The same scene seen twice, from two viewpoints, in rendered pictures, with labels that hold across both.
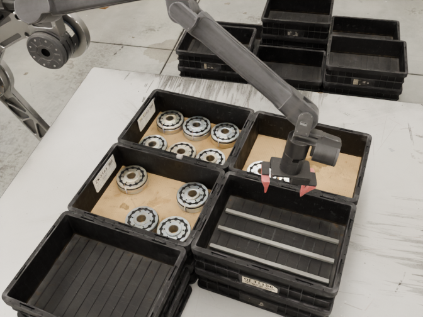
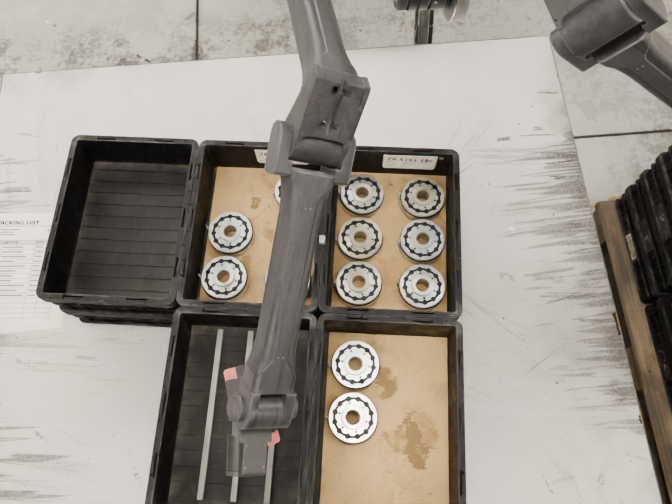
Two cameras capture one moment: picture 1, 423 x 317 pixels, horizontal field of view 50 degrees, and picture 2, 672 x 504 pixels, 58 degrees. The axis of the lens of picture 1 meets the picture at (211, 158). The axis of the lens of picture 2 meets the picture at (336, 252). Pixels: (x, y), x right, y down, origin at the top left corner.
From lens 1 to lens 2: 96 cm
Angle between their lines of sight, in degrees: 40
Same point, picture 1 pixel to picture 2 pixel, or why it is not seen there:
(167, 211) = (262, 257)
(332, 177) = (390, 474)
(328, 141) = (241, 455)
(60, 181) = not seen: hidden behind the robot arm
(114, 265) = (168, 229)
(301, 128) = (232, 406)
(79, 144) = (381, 97)
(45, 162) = not seen: hidden behind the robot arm
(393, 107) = not seen: outside the picture
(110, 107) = (468, 101)
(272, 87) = (261, 338)
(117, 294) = (134, 247)
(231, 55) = (275, 253)
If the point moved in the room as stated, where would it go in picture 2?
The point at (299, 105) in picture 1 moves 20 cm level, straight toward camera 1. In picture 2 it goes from (249, 392) to (103, 410)
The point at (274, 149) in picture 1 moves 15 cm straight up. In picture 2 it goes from (421, 371) to (430, 358)
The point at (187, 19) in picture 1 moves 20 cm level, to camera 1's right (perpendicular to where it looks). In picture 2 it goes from (271, 158) to (328, 297)
